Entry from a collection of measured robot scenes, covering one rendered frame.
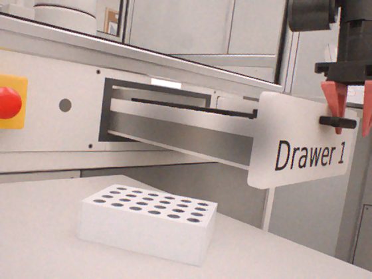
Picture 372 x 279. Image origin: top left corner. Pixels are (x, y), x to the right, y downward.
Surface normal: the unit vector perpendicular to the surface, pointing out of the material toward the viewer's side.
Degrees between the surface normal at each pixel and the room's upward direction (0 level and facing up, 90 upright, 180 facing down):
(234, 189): 90
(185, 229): 90
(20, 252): 0
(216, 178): 90
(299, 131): 90
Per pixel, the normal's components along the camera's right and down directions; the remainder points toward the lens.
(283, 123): 0.71, 0.16
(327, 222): -0.58, 0.00
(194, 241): -0.22, 0.07
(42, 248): 0.13, -0.99
